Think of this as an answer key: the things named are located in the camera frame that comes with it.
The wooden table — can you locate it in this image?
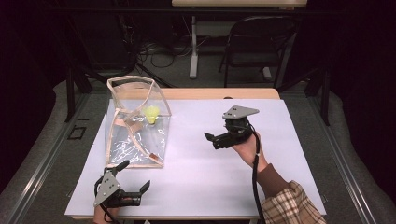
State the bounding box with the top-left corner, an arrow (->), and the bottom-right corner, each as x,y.
70,88 -> 326,221

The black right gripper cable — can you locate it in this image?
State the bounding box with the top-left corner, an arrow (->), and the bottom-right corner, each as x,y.
248,122 -> 266,224

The aluminium rail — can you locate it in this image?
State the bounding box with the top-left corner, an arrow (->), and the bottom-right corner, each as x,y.
306,92 -> 378,224
6,92 -> 92,224

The black chair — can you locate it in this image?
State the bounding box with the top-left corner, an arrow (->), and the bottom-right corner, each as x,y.
219,15 -> 299,90

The black metal stand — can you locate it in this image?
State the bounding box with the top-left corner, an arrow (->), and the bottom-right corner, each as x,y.
64,60 -> 94,123
276,66 -> 332,127

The person's left hand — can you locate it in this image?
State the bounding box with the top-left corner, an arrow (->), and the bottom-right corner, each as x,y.
92,204 -> 121,224

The person's right hand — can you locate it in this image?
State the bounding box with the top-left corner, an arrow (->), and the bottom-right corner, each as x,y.
231,132 -> 269,174

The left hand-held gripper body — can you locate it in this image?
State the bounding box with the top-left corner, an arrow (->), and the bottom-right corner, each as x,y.
93,167 -> 142,209

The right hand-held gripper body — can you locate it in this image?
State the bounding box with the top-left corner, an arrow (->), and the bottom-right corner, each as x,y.
213,105 -> 261,150

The white desk leg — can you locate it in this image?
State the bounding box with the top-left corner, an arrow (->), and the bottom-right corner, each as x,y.
189,15 -> 201,80

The bundle of floor cables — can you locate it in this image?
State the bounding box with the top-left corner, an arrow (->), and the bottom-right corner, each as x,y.
136,35 -> 194,70

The yellow shuttlecock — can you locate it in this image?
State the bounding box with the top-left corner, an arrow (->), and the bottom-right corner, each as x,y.
142,105 -> 162,126

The white board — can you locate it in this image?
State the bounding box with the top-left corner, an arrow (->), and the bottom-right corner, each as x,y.
64,98 -> 327,218

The transparent bag with beige trim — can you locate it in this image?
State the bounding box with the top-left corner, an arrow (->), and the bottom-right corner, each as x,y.
105,75 -> 173,169

